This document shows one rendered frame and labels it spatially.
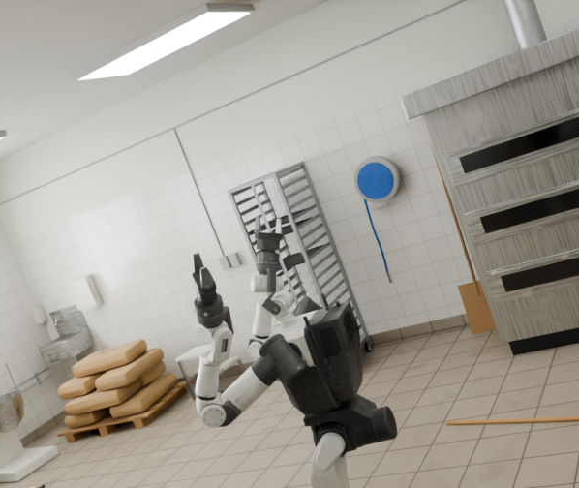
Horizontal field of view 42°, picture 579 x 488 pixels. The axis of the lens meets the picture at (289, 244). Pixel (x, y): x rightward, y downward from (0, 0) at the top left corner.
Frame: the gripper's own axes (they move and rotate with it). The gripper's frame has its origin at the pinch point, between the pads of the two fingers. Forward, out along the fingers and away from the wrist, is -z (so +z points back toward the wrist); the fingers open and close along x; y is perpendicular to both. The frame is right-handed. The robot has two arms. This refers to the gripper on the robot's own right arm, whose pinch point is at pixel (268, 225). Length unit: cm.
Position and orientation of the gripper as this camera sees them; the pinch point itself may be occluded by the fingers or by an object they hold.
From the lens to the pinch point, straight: 295.7
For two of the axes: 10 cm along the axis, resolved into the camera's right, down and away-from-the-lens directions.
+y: -6.7, 0.3, 7.4
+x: -7.4, -0.5, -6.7
